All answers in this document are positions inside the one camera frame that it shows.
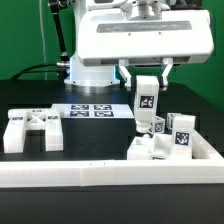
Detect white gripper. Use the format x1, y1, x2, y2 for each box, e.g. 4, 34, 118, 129
75, 0, 214, 91

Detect white chair seat part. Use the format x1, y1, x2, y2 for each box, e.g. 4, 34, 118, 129
126, 133, 196, 161

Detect black cable with connector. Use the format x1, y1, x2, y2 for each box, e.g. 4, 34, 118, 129
9, 0, 72, 81

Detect white tag base sheet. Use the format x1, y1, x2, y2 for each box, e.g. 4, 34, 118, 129
52, 104, 134, 119

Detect white U-shaped obstacle frame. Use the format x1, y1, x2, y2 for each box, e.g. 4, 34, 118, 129
0, 133, 224, 188

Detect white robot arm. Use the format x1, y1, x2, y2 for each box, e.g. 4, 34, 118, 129
68, 0, 214, 88

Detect white tagged cube nut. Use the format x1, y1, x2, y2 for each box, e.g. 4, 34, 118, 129
166, 113, 181, 130
150, 116, 165, 134

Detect white chair back part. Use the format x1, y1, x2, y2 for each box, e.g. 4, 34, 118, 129
3, 108, 63, 153

